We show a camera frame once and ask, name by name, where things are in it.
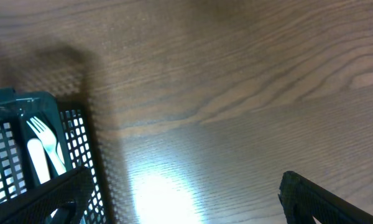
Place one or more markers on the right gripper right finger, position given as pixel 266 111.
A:
pixel 306 202

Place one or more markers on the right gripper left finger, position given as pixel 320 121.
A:
pixel 67 194

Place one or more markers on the white plastic fork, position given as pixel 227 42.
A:
pixel 49 142
pixel 37 154

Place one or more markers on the white plastic spoon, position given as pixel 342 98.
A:
pixel 60 154

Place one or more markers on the black plastic basket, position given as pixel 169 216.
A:
pixel 70 124

